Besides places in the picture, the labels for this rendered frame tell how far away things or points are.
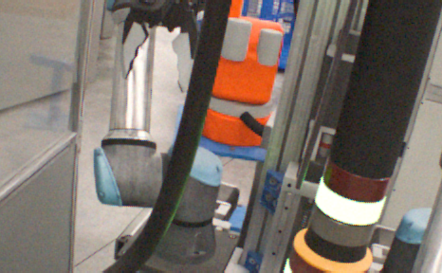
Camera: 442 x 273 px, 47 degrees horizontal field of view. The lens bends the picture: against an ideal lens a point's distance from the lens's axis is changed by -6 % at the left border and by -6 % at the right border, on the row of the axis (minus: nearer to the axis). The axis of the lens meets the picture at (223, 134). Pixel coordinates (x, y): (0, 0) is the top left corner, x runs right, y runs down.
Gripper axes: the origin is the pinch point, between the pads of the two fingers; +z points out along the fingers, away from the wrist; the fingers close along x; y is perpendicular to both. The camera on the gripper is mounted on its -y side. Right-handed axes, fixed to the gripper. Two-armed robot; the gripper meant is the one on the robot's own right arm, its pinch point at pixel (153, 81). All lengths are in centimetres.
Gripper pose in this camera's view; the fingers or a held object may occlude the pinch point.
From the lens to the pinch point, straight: 81.6
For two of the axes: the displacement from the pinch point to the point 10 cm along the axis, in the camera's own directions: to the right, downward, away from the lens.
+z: -1.8, 9.1, 3.7
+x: -9.7, -2.4, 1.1
